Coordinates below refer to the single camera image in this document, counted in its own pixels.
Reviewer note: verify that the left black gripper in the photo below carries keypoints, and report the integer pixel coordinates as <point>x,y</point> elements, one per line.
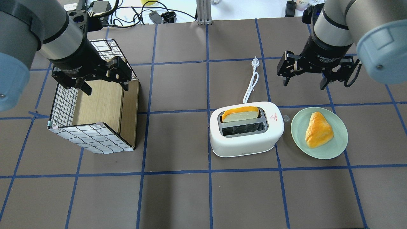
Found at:
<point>78,59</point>

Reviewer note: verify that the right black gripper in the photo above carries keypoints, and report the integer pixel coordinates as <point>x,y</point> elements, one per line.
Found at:
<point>323,49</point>

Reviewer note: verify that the white two-slot toaster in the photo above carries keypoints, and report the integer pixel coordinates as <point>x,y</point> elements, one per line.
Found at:
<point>246,137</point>

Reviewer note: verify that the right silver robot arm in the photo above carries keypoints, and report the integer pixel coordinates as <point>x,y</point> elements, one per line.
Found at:
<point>349,34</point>

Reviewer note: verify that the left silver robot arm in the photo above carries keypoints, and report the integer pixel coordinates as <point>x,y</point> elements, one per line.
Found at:
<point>28,26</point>

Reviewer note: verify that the yellow bread slice in toaster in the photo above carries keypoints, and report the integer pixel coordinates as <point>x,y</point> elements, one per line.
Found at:
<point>240,114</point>

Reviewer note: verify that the pale green round plate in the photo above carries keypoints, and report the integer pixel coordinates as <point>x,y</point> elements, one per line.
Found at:
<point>331,149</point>

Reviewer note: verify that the golden triangular bread pastry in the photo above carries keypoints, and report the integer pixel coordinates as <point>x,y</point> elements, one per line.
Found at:
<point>319,131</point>

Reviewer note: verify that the black power adapter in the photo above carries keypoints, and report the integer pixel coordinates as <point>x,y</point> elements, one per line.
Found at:
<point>290,8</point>

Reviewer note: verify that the white round container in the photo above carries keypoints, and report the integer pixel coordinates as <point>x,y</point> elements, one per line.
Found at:
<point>301,5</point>

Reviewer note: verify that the aluminium frame post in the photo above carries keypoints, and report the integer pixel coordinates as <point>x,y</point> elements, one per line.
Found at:
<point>203,11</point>

